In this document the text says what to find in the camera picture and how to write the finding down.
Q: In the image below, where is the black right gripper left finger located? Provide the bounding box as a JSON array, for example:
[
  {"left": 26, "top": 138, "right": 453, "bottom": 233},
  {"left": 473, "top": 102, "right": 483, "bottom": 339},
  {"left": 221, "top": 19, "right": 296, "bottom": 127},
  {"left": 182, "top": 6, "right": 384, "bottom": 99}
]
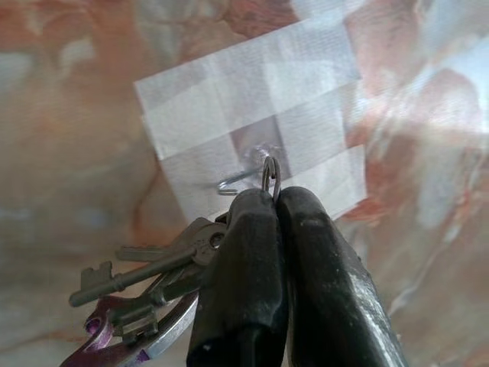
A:
[{"left": 186, "top": 187, "right": 288, "bottom": 367}]

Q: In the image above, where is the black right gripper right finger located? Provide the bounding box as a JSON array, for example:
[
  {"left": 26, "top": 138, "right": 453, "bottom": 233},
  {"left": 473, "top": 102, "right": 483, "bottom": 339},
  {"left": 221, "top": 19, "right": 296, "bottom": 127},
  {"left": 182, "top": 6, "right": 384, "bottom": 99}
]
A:
[{"left": 277, "top": 186, "right": 406, "bottom": 367}]

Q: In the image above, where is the key bunch with purple carabiner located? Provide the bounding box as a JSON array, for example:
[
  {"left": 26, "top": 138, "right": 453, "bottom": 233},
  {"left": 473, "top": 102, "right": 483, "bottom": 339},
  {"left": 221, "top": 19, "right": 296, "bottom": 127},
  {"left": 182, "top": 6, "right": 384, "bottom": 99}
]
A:
[{"left": 60, "top": 155, "right": 283, "bottom": 367}]

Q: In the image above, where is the white cloth tape patch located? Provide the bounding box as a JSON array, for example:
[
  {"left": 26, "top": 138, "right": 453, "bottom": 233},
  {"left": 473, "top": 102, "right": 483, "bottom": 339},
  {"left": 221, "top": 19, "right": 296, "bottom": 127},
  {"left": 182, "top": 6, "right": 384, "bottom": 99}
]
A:
[{"left": 133, "top": 17, "right": 368, "bottom": 221}]

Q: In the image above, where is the clear adhesive wire hook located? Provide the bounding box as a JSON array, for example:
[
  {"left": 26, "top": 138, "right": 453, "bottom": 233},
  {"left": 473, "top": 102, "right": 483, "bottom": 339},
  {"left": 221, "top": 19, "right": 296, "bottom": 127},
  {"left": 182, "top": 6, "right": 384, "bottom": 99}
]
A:
[{"left": 215, "top": 143, "right": 283, "bottom": 196}]

